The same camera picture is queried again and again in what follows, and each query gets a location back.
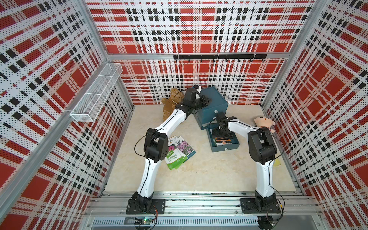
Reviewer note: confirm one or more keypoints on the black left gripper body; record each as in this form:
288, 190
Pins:
200, 103

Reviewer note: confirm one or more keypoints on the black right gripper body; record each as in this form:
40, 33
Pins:
219, 132

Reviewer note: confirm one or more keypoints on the teal drawer cabinet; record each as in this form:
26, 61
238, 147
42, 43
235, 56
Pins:
206, 118

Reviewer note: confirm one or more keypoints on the orange flower seed bag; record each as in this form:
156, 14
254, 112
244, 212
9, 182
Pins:
172, 140

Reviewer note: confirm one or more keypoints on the purple flower seed bag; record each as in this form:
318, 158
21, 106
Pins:
184, 147

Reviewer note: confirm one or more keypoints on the orange fruit seed bag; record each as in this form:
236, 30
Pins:
222, 141

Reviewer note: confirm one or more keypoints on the pink flower green seed bag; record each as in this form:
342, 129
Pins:
175, 157

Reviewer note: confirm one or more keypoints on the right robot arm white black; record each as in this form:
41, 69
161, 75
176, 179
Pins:
262, 150

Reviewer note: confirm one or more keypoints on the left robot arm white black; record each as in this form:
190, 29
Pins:
156, 143

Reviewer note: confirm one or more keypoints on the brown teddy bear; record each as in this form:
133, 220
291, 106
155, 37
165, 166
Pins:
170, 103

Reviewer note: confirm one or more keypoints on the pig plush toy striped shirt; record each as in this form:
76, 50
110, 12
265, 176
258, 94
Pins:
265, 122

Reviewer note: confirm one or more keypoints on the small round white object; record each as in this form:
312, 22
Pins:
277, 163

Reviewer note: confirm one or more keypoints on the green circuit board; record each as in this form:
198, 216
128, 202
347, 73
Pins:
143, 221

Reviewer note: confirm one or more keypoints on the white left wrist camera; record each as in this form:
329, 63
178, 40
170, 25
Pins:
198, 88

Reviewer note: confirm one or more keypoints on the black hook rail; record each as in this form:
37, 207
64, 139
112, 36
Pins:
250, 57

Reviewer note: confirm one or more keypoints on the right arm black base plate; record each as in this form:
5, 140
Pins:
259, 205

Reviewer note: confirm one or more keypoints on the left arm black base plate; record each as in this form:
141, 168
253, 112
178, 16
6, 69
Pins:
156, 206

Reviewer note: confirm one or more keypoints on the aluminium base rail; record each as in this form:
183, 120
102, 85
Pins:
204, 210

